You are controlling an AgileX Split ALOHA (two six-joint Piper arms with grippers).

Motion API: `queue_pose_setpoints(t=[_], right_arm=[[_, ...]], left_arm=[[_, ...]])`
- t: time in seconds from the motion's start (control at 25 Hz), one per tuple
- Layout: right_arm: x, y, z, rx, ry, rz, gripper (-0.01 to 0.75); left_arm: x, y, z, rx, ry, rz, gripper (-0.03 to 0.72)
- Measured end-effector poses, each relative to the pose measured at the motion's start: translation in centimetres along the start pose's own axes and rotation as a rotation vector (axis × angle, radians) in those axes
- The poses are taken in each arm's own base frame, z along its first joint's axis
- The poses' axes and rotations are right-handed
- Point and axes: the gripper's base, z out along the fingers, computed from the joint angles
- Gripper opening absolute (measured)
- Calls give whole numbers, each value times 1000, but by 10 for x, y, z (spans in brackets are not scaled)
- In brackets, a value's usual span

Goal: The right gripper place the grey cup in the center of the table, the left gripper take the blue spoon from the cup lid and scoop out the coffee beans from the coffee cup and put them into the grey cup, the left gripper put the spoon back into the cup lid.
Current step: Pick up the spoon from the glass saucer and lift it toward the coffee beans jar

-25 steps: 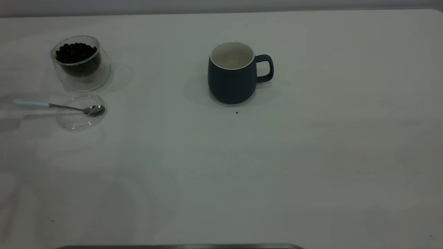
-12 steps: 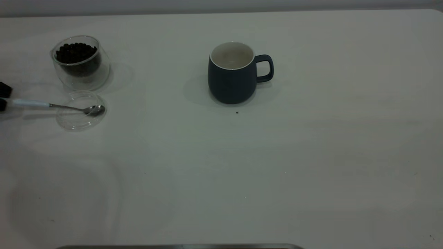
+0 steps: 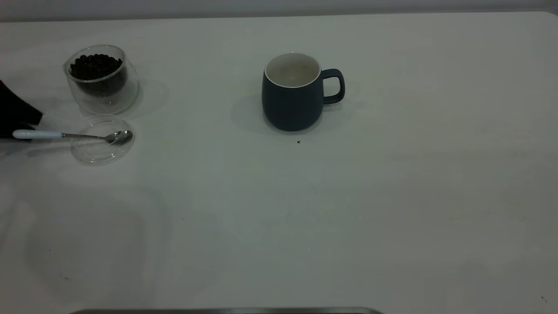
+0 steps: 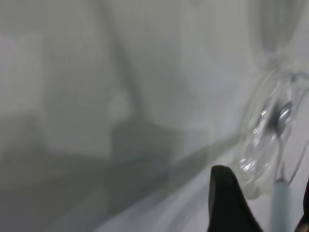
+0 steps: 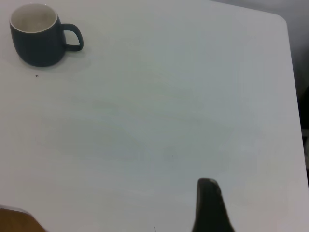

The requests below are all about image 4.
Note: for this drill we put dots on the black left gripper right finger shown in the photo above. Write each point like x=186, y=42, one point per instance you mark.
x=306, y=217

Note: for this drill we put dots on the clear round glass dish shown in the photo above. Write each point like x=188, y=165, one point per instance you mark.
x=256, y=145

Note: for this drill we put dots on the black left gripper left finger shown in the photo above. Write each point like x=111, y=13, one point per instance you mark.
x=227, y=205

